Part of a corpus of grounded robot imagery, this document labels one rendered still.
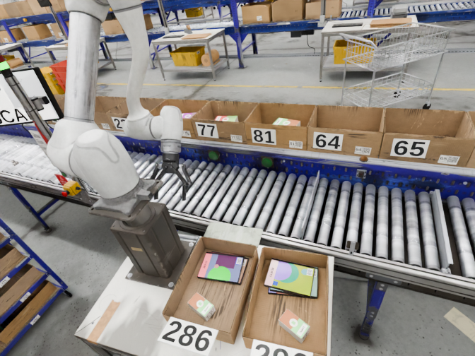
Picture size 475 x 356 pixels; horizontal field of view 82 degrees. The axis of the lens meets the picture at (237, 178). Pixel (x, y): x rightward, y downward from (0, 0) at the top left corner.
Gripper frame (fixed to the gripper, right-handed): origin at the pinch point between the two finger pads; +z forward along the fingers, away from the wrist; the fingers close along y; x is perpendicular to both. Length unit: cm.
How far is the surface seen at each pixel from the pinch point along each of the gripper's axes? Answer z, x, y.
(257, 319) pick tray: 45, -11, 42
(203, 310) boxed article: 42.9, -13.5, 21.0
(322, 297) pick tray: 37, -3, 67
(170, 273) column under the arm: 35.0, 1.8, 0.2
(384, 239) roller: 18, 21, 98
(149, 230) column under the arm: 11.9, -16.7, -0.9
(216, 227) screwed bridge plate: 17.5, 25.4, 15.5
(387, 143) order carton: -29, 40, 104
